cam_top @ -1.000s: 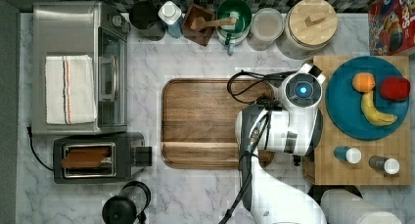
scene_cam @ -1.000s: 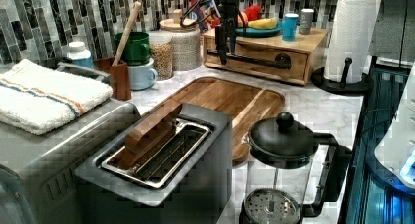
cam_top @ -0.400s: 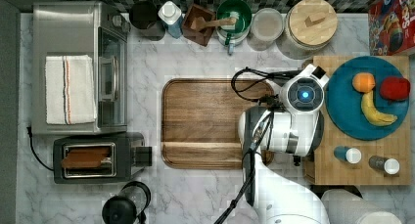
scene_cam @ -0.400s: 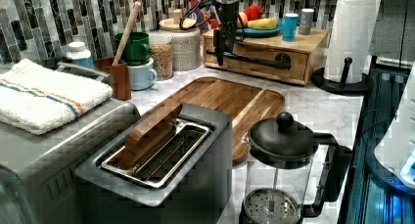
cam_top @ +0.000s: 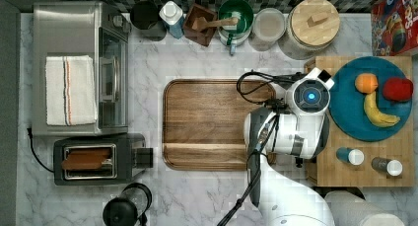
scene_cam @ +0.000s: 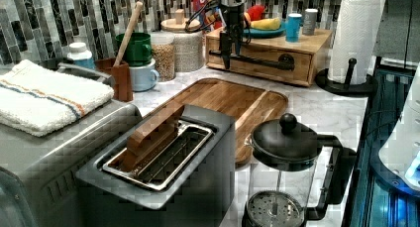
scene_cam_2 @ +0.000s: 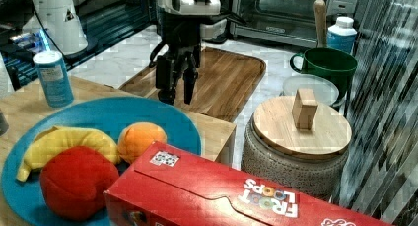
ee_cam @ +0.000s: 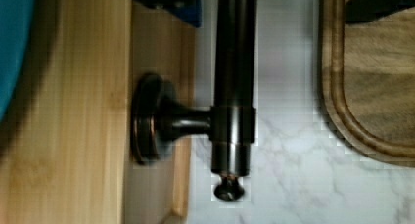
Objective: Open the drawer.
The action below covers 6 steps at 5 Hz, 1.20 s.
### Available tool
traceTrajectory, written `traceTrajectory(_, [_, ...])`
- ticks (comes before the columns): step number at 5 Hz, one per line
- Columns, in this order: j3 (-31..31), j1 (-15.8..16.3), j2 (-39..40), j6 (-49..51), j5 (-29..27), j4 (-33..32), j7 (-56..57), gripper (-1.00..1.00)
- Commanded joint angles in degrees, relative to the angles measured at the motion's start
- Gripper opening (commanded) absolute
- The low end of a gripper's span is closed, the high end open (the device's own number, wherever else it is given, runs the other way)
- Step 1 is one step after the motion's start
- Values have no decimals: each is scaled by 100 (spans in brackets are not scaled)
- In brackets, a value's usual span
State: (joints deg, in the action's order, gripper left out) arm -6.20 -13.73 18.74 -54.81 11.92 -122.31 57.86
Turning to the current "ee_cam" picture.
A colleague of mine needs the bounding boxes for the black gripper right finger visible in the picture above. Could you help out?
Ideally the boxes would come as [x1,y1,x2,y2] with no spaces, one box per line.
[345,0,415,24]

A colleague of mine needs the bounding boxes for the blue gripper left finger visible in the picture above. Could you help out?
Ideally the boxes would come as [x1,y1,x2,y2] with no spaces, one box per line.
[134,0,202,28]

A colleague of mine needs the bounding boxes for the dark metal drawer handle bar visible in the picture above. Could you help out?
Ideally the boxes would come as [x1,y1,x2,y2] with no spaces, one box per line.
[130,0,257,202]

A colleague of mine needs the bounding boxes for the bamboo wooden drawer box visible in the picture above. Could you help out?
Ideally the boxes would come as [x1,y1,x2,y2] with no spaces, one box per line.
[1,0,196,224]

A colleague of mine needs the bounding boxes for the brown wooden tray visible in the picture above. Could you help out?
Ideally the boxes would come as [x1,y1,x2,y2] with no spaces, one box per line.
[319,0,414,167]

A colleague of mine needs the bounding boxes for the teal round plate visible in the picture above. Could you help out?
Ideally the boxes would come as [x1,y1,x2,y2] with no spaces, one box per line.
[0,0,35,119]

